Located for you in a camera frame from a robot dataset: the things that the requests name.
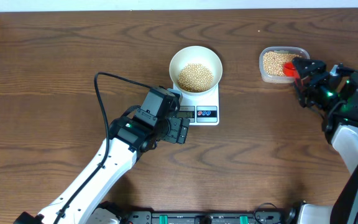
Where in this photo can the white digital kitchen scale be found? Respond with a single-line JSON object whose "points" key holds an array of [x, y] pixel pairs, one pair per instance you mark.
{"points": [[201, 110]]}

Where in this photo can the soybeans in bowl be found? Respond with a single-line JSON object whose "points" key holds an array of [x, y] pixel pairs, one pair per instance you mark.
{"points": [[195, 78]]}

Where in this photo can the white ceramic bowl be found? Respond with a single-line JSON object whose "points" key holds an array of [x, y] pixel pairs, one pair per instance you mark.
{"points": [[196, 54]]}

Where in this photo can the soybeans in container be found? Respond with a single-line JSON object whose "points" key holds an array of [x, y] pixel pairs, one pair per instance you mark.
{"points": [[273, 62]]}

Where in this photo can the clear plastic container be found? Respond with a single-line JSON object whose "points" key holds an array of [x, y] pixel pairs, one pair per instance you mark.
{"points": [[277, 79]]}

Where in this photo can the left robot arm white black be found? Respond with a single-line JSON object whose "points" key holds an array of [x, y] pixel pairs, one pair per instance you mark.
{"points": [[127, 139]]}

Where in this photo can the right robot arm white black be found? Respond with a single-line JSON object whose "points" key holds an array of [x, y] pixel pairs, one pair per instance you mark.
{"points": [[340, 127]]}

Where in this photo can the red plastic measuring scoop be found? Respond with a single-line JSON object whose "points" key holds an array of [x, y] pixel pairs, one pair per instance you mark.
{"points": [[289, 70]]}

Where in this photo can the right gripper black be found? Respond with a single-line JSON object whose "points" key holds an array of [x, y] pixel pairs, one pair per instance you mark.
{"points": [[324, 77]]}

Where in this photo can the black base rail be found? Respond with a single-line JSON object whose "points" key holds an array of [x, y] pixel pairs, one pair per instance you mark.
{"points": [[110, 213]]}

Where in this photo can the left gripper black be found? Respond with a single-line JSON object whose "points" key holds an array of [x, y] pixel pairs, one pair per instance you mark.
{"points": [[178, 130]]}

